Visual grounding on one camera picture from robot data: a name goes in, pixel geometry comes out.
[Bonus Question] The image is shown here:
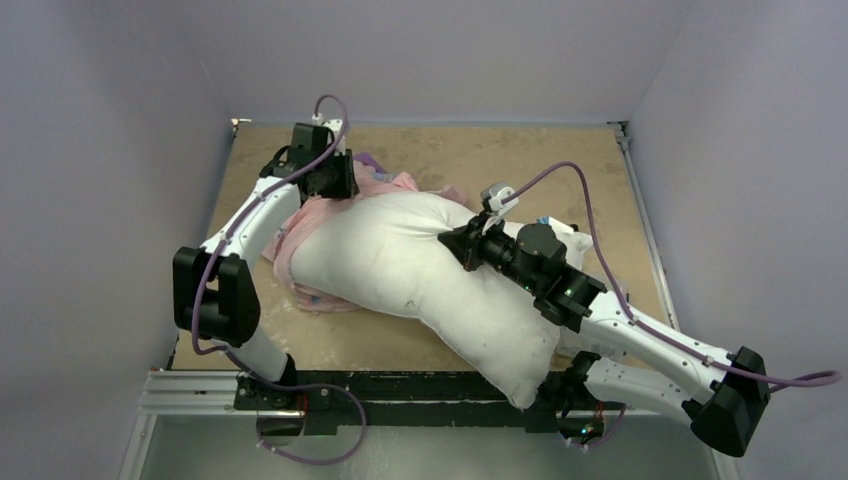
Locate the pink purple printed pillowcase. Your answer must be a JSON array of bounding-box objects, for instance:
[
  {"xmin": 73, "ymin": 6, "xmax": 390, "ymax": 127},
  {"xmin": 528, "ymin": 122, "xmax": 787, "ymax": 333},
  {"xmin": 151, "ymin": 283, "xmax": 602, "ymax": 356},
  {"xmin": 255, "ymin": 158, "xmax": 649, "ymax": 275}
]
[{"xmin": 262, "ymin": 161, "xmax": 474, "ymax": 319}]

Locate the white pillow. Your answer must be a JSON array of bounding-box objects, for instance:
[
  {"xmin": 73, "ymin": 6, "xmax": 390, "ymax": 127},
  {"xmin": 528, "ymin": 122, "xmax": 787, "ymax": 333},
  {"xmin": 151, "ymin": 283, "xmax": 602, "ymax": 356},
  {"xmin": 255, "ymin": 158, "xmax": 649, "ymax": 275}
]
[{"xmin": 273, "ymin": 191, "xmax": 561, "ymax": 409}]

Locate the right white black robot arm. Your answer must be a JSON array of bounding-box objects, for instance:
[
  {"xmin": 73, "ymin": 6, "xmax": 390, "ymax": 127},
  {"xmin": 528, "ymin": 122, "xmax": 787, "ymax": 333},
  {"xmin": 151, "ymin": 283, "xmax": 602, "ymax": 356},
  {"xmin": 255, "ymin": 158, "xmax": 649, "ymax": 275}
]
[{"xmin": 438, "ymin": 213, "xmax": 770, "ymax": 457}]

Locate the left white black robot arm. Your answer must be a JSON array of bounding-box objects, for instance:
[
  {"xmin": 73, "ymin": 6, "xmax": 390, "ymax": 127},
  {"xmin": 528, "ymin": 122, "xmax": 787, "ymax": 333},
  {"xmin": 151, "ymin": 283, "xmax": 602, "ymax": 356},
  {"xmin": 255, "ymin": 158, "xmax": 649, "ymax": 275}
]
[{"xmin": 172, "ymin": 115, "xmax": 359, "ymax": 409}]

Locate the clear plastic parts box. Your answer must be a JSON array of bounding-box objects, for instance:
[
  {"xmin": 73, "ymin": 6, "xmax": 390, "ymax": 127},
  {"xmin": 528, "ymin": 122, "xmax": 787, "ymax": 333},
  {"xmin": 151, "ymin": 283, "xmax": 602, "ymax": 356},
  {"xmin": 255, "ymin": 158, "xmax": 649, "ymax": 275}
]
[{"xmin": 555, "ymin": 264, "xmax": 631, "ymax": 362}]

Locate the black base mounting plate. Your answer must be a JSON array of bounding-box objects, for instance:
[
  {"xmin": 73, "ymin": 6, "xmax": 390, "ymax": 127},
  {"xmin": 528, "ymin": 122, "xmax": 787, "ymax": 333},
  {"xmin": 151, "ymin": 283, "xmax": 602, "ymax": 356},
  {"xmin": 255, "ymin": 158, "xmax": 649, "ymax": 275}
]
[{"xmin": 233, "ymin": 369, "xmax": 627, "ymax": 437}]

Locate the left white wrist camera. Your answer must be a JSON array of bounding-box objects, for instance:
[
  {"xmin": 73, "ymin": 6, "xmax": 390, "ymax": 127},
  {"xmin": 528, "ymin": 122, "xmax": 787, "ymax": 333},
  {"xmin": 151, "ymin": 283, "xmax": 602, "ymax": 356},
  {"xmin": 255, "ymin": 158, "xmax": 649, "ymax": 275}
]
[{"xmin": 312, "ymin": 113, "xmax": 346, "ymax": 138}]

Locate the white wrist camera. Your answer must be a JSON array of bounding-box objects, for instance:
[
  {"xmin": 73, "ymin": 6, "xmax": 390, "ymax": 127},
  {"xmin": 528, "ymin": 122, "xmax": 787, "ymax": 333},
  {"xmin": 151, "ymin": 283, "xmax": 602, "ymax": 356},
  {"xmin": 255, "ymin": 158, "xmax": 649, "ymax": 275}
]
[
  {"xmin": 481, "ymin": 181, "xmax": 519, "ymax": 234},
  {"xmin": 312, "ymin": 113, "xmax": 346, "ymax": 138}
]

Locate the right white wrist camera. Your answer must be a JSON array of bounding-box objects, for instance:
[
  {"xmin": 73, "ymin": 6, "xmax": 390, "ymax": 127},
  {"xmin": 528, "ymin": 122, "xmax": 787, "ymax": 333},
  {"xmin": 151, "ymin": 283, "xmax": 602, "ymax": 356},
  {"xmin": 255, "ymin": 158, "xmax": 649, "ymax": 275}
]
[{"xmin": 481, "ymin": 181, "xmax": 519, "ymax": 234}]

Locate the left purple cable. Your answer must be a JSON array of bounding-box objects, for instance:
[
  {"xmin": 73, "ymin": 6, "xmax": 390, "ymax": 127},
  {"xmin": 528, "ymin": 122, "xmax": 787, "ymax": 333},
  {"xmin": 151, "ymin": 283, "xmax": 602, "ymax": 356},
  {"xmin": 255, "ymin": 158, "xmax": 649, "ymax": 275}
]
[{"xmin": 190, "ymin": 94, "xmax": 350, "ymax": 372}]

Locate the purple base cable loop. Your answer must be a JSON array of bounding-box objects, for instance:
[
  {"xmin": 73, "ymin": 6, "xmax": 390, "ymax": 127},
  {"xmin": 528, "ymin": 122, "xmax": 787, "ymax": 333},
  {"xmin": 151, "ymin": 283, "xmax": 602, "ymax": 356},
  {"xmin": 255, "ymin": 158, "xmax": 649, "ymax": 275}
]
[{"xmin": 255, "ymin": 384, "xmax": 368, "ymax": 467}]

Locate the aluminium frame rail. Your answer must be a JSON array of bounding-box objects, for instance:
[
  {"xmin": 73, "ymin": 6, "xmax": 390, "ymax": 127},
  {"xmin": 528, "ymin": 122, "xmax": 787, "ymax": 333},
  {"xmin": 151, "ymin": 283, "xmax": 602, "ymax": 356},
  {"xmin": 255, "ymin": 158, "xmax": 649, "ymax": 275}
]
[{"xmin": 120, "ymin": 371, "xmax": 739, "ymax": 479}]

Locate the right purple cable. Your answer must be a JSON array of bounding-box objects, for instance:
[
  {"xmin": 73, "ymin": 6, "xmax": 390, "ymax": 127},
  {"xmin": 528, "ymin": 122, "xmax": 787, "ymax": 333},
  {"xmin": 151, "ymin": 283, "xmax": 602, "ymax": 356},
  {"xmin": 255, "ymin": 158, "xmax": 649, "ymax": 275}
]
[{"xmin": 500, "ymin": 161, "xmax": 843, "ymax": 391}]

